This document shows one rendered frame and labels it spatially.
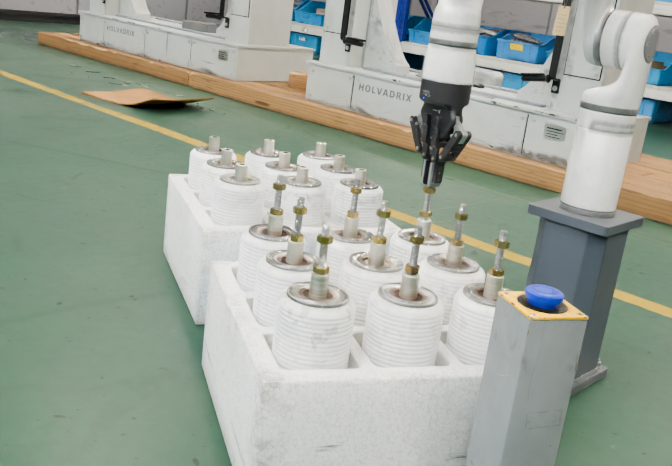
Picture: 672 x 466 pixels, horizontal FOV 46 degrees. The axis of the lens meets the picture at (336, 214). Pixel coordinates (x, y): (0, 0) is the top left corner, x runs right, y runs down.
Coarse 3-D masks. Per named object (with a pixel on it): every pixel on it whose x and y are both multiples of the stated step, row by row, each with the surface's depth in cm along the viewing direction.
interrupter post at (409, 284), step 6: (402, 276) 99; (408, 276) 98; (414, 276) 98; (402, 282) 99; (408, 282) 98; (414, 282) 98; (402, 288) 99; (408, 288) 99; (414, 288) 99; (402, 294) 99; (408, 294) 99; (414, 294) 99
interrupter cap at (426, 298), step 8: (384, 288) 101; (392, 288) 101; (424, 288) 102; (384, 296) 98; (392, 296) 98; (424, 296) 100; (432, 296) 100; (400, 304) 96; (408, 304) 96; (416, 304) 97; (424, 304) 97; (432, 304) 98
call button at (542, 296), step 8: (528, 288) 85; (536, 288) 85; (544, 288) 85; (552, 288) 85; (528, 296) 84; (536, 296) 83; (544, 296) 83; (552, 296) 83; (560, 296) 83; (536, 304) 84; (544, 304) 83; (552, 304) 83
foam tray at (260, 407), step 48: (240, 336) 101; (240, 384) 100; (288, 384) 90; (336, 384) 92; (384, 384) 94; (432, 384) 96; (480, 384) 98; (240, 432) 99; (288, 432) 92; (336, 432) 94; (384, 432) 96; (432, 432) 98
